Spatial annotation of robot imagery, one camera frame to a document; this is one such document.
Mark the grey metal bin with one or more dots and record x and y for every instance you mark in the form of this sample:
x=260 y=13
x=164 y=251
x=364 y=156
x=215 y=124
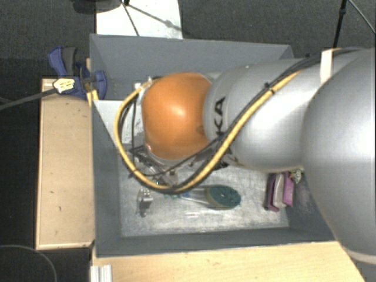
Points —
x=182 y=219

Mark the small multicoloured toy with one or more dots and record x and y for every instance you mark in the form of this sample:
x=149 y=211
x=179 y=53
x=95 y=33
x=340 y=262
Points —
x=296 y=176

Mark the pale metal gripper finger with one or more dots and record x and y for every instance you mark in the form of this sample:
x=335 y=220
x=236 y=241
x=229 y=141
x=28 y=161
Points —
x=144 y=197

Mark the pale wood flat board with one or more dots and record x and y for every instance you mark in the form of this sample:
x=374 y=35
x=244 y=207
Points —
x=66 y=169

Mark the purple and pink cloth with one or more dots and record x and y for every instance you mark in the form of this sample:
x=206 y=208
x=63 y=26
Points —
x=277 y=192

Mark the clear glass with teal base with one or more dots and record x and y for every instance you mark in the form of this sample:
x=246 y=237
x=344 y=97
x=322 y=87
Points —
x=224 y=196

